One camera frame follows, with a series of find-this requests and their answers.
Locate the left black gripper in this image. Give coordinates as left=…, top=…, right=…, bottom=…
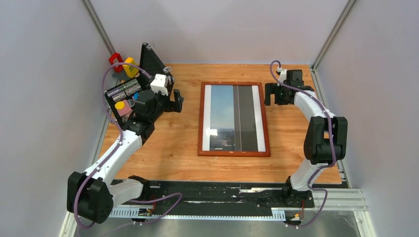
left=145, top=84, right=183, bottom=122

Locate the photo print white border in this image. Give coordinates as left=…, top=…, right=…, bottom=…
left=202, top=84, right=266, bottom=153

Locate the wooden picture frame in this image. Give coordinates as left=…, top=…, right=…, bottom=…
left=197, top=81, right=272, bottom=158

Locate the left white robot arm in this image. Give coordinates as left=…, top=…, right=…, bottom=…
left=67, top=88, right=184, bottom=229

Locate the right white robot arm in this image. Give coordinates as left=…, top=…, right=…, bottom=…
left=264, top=67, right=348, bottom=206

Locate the black open toy case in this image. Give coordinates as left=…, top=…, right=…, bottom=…
left=104, top=42, right=175, bottom=135

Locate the yellow round disc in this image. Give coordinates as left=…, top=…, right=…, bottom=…
left=115, top=101, right=125, bottom=110

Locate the yellow toy house block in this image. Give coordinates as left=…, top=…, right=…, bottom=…
left=123, top=57, right=139, bottom=78

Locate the red toy house block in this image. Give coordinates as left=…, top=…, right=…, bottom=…
left=108, top=52, right=123, bottom=73

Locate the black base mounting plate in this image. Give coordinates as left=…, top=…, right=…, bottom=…
left=111, top=180, right=316, bottom=217

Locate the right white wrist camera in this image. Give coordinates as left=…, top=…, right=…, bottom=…
left=276, top=67, right=287, bottom=85

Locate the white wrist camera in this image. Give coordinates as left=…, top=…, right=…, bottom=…
left=150, top=74, right=168, bottom=96
left=276, top=67, right=287, bottom=85

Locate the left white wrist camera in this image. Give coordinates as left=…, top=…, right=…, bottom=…
left=150, top=74, right=168, bottom=96

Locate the aluminium rail frame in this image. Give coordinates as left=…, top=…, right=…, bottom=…
left=59, top=185, right=377, bottom=237

